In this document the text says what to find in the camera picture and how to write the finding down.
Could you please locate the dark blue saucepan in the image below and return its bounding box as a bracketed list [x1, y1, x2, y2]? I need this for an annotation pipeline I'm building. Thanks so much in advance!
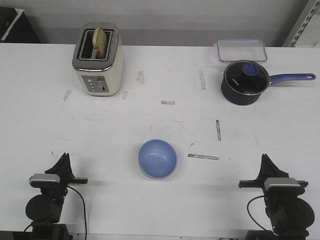
[220, 72, 316, 106]

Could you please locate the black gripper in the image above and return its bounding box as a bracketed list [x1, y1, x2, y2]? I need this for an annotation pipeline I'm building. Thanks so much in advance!
[44, 153, 88, 197]
[238, 153, 308, 200]

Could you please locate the green bowl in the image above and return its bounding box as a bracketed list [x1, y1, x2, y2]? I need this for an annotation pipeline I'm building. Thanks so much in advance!
[138, 154, 178, 179]

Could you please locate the clear plastic food container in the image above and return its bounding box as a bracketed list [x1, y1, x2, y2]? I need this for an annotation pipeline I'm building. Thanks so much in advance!
[215, 38, 268, 63]

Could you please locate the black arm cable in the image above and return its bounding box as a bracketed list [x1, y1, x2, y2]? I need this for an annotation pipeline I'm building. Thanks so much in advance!
[22, 185, 88, 240]
[246, 195, 273, 235]

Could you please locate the metal shelf upright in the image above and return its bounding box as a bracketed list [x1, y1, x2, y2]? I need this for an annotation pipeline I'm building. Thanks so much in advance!
[282, 0, 320, 48]

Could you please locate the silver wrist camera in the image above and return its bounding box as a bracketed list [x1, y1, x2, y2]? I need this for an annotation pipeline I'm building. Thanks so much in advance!
[29, 173, 61, 188]
[263, 177, 301, 192]

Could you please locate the cream and chrome toaster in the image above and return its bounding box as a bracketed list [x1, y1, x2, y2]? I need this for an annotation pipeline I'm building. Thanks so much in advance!
[72, 22, 125, 97]

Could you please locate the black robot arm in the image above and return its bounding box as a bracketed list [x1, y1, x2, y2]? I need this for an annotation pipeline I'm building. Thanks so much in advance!
[238, 153, 315, 240]
[25, 153, 88, 240]

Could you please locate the glass pot lid blue knob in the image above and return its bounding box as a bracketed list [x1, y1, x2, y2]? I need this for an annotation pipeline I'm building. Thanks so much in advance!
[223, 60, 270, 96]

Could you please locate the blue bowl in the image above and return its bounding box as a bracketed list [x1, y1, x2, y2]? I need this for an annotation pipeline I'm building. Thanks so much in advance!
[138, 139, 178, 179]

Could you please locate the bread slice in toaster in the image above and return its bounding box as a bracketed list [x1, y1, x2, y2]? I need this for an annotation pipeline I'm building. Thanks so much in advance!
[92, 27, 109, 60]

